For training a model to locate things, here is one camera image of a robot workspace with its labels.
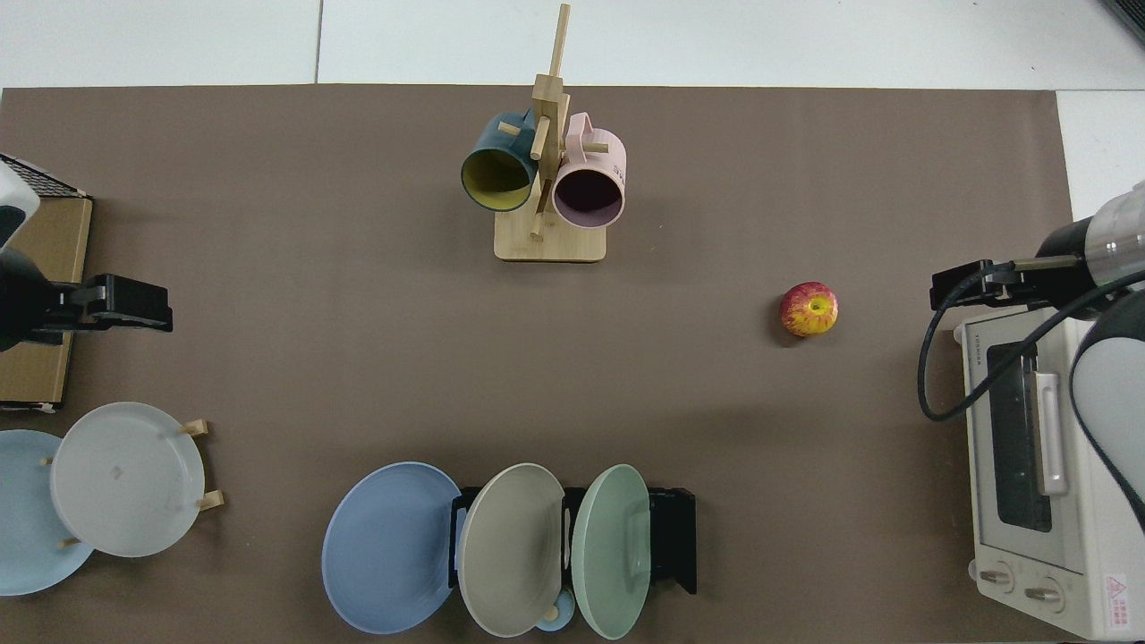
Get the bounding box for red yellow apple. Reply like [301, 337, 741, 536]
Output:
[777, 281, 840, 338]

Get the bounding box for grey white plate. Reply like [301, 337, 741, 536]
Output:
[50, 402, 206, 559]

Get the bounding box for wooden peg plate stand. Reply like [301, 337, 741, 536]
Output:
[39, 419, 225, 549]

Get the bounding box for light blue plate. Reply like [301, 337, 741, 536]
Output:
[0, 429, 96, 597]

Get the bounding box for black dish rack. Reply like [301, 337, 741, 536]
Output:
[449, 486, 698, 597]

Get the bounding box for beige plate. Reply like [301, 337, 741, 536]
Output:
[456, 462, 567, 639]

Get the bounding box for pale green plate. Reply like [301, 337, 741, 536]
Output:
[571, 463, 653, 641]

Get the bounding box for brown tablecloth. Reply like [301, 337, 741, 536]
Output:
[0, 84, 1085, 644]

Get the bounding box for pale toaster oven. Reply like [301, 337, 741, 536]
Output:
[952, 304, 1145, 642]

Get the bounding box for dark device corner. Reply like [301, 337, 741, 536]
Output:
[1100, 0, 1145, 47]

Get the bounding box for dark teal cup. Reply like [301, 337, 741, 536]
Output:
[460, 109, 541, 214]

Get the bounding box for wooden cup stand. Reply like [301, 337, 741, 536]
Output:
[494, 3, 610, 264]

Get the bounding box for pink cup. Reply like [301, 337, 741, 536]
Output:
[551, 112, 628, 231]

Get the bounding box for small blue round thing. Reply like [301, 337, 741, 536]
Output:
[534, 590, 577, 634]

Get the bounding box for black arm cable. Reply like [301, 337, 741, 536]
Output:
[916, 257, 1145, 424]

